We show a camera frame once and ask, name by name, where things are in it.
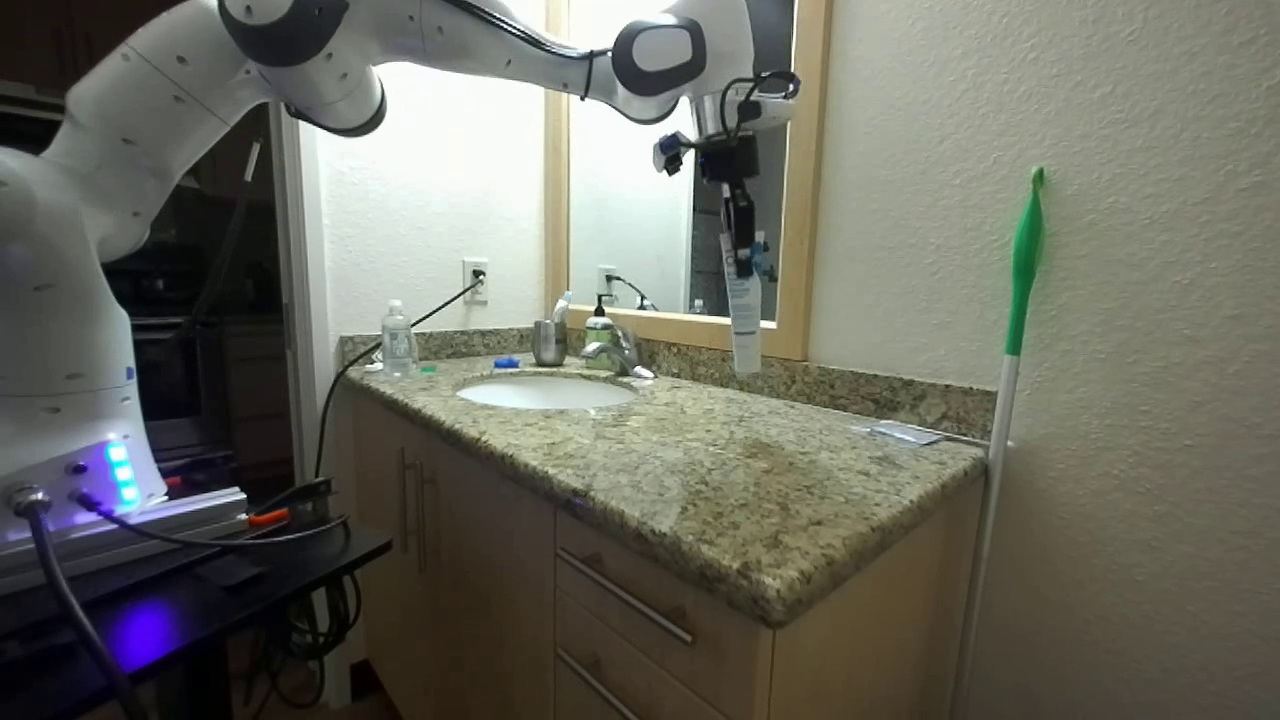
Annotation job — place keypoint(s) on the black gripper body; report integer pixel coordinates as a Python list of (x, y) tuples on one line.
[(728, 160)]

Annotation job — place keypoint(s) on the white CeraVe lotion tube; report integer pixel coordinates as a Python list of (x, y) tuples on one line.
[(747, 325)]

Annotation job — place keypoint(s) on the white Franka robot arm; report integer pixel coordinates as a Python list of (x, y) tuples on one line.
[(160, 81)]

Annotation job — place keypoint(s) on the small blue object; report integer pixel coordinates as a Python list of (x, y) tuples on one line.
[(505, 361)]

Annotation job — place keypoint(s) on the chrome sink faucet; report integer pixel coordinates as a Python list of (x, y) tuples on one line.
[(605, 350)]

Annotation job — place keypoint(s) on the metal cup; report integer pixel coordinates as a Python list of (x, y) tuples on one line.
[(549, 342)]

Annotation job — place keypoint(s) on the white oval sink basin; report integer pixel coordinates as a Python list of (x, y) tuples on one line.
[(547, 394)]

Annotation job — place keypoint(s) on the clear plastic packet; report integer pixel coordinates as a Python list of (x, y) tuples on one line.
[(904, 433)]

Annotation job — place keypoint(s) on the clear plastic water bottle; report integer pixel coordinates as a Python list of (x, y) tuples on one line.
[(396, 344)]

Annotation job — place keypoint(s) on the light wood vanity cabinet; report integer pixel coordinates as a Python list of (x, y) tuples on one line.
[(466, 575)]

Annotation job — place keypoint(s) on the dark wooden shelf unit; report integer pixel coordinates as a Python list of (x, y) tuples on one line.
[(202, 333)]

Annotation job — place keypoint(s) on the black robot table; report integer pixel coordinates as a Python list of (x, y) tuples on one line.
[(202, 592)]

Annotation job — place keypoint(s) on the wood framed wall mirror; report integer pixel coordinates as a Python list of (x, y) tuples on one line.
[(624, 225)]

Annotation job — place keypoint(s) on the white wall power outlet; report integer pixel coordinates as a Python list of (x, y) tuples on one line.
[(479, 280)]

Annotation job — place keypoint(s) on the white door frame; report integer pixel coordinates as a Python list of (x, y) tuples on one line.
[(303, 293)]

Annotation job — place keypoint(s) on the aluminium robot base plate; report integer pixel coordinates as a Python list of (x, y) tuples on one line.
[(160, 524)]

